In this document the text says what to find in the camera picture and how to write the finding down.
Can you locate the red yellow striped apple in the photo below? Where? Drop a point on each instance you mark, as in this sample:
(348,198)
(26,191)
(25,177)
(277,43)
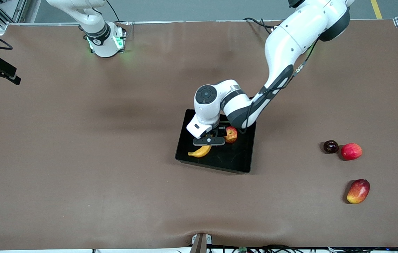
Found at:
(232,135)

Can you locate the black rectangular box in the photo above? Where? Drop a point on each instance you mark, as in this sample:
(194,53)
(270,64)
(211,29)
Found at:
(234,158)

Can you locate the yellow banana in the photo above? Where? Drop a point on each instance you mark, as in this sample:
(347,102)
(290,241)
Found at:
(200,152)

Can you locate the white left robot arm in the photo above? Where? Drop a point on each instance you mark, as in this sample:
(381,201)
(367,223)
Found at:
(290,35)

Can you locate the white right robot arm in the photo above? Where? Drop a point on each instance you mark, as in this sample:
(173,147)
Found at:
(102,38)

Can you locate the dark purple plum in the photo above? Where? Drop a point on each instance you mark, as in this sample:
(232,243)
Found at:
(331,147)

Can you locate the brown table cover mat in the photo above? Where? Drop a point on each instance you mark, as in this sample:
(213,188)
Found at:
(79,158)

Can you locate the small green circuit board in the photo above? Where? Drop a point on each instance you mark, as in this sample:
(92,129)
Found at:
(243,249)

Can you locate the round red pink fruit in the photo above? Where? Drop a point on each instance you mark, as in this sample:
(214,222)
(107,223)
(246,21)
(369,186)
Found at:
(351,151)

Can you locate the red yellow mango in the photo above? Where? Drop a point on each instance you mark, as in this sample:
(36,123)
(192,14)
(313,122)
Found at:
(358,191)

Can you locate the metal bracket with post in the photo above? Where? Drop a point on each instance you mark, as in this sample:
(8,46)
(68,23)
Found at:
(201,242)

